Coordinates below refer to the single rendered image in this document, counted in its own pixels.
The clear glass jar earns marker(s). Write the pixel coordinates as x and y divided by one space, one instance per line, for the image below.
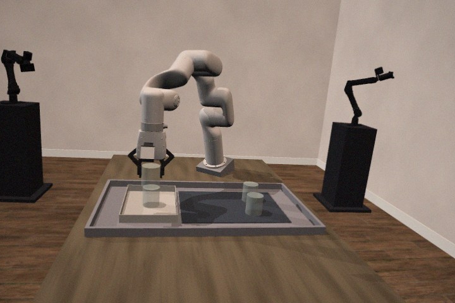
254 203
151 175
151 197
248 187

